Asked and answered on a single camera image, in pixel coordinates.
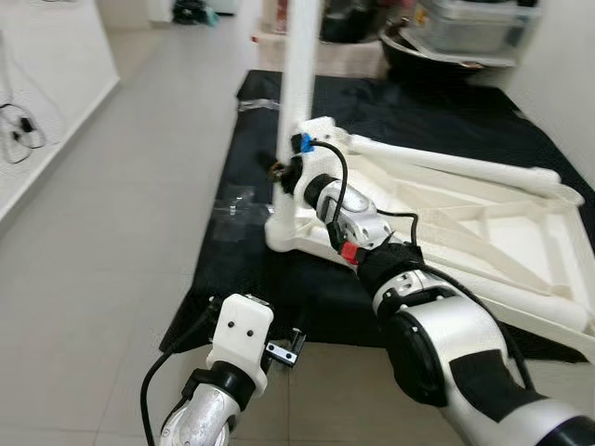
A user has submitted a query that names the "black object on floor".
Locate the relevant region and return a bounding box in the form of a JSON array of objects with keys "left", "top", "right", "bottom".
[{"left": 170, "top": 0, "right": 221, "bottom": 26}]

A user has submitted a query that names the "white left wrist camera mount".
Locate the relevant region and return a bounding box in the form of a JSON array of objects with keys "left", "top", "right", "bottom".
[{"left": 206, "top": 295, "right": 275, "bottom": 391}]

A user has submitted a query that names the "black wall cable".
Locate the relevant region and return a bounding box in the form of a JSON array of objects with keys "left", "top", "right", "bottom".
[{"left": 0, "top": 102, "right": 47, "bottom": 166}]

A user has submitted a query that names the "beige covered bench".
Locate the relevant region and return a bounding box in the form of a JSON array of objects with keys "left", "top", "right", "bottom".
[{"left": 256, "top": 37, "right": 391, "bottom": 80}]

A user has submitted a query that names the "black wok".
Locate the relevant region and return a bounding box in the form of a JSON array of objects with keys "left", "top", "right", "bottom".
[{"left": 379, "top": 23, "right": 522, "bottom": 85}]

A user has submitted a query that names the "white plastic table top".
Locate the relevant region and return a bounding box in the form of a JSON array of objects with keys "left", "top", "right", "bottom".
[{"left": 264, "top": 116, "right": 595, "bottom": 363}]

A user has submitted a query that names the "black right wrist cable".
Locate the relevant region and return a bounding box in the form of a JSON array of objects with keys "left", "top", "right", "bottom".
[{"left": 296, "top": 135, "right": 350, "bottom": 250}]

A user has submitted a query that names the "clear tape strip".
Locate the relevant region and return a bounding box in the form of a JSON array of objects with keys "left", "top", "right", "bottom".
[{"left": 237, "top": 93, "right": 280, "bottom": 112}]

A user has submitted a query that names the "clear tape patch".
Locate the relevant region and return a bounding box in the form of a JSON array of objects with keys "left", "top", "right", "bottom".
[{"left": 212, "top": 186, "right": 271, "bottom": 243}]

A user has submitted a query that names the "clear plastic storage box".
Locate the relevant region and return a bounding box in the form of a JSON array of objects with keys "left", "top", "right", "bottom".
[{"left": 409, "top": 0, "right": 542, "bottom": 68}]

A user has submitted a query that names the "white plastic table leg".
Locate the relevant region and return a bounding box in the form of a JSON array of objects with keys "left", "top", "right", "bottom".
[
  {"left": 270, "top": 0, "right": 326, "bottom": 229},
  {"left": 465, "top": 265, "right": 595, "bottom": 326},
  {"left": 349, "top": 135, "right": 563, "bottom": 191}
]

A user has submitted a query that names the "black tablecloth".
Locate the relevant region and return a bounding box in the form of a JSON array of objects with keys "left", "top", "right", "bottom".
[{"left": 160, "top": 70, "right": 595, "bottom": 363}]

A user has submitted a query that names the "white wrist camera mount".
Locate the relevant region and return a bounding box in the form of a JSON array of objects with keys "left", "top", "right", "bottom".
[
  {"left": 293, "top": 118, "right": 337, "bottom": 182},
  {"left": 206, "top": 295, "right": 275, "bottom": 391}
]

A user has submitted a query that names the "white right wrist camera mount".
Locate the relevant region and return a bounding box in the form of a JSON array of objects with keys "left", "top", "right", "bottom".
[{"left": 293, "top": 118, "right": 337, "bottom": 182}]

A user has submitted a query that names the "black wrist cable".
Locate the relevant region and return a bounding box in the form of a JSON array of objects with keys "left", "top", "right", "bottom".
[
  {"left": 139, "top": 302, "right": 219, "bottom": 446},
  {"left": 296, "top": 135, "right": 350, "bottom": 250}
]

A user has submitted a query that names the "black bag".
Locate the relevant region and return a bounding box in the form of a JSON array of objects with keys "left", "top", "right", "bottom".
[{"left": 321, "top": 0, "right": 391, "bottom": 43}]

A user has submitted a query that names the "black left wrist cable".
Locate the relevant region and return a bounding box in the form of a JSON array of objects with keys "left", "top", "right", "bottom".
[{"left": 139, "top": 302, "right": 219, "bottom": 446}]

